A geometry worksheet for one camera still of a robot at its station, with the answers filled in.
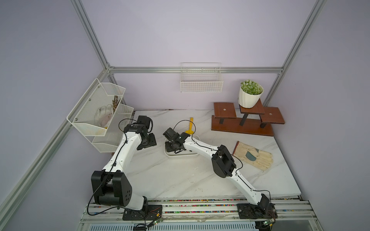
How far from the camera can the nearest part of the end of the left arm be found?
0.58m

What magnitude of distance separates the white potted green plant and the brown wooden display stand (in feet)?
0.17

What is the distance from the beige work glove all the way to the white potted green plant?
12.5 inches

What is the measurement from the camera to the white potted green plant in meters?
0.84

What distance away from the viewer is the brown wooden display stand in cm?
94

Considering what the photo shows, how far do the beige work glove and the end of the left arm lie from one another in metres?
0.56

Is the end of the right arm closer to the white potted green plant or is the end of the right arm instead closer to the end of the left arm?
the end of the left arm

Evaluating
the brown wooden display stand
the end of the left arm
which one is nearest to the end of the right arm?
the end of the left arm

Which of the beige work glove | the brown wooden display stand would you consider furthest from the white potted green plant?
the beige work glove

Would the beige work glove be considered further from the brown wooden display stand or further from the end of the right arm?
the end of the right arm

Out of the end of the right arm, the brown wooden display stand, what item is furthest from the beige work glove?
the end of the right arm

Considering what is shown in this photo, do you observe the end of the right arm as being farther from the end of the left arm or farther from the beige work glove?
the beige work glove

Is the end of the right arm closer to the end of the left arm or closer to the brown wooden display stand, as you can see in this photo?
the end of the left arm

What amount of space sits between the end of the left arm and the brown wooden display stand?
469mm

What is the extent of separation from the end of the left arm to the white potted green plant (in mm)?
568
